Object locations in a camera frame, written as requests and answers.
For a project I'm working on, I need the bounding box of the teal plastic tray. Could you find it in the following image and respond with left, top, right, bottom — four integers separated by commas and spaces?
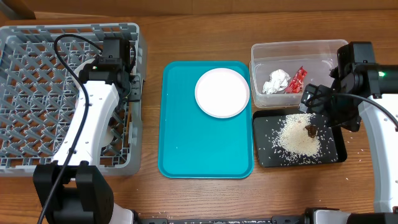
158, 61, 254, 179

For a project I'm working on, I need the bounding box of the grey dish rack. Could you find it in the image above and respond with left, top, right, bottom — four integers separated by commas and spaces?
1, 22, 147, 177

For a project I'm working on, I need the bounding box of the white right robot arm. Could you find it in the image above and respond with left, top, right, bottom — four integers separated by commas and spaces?
299, 42, 397, 224

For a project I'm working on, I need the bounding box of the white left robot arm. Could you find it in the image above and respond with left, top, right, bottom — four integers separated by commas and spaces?
33, 37, 141, 224

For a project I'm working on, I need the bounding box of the large white plate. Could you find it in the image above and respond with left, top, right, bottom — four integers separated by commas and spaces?
195, 68, 249, 119

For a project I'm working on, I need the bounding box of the clear plastic bin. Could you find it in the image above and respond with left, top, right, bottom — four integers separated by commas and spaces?
249, 39, 348, 109

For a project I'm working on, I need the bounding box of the brown food scrap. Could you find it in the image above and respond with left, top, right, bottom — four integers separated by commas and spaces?
305, 125, 318, 139

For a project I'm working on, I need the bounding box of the black waste tray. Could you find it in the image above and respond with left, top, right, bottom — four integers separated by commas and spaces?
252, 107, 348, 169

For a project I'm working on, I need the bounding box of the grey-white bowl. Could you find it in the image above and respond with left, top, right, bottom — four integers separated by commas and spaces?
72, 58, 95, 86

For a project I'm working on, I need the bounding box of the red snack wrapper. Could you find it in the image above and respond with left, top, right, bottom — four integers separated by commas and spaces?
285, 67, 307, 93

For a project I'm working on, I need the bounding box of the small pink-white bowl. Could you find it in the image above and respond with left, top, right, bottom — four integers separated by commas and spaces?
99, 126, 114, 147

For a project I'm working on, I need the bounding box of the white tissue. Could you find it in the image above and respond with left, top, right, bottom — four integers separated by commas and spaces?
262, 69, 290, 95

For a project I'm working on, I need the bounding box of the pile of rice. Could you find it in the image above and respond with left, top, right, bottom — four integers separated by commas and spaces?
261, 113, 338, 164

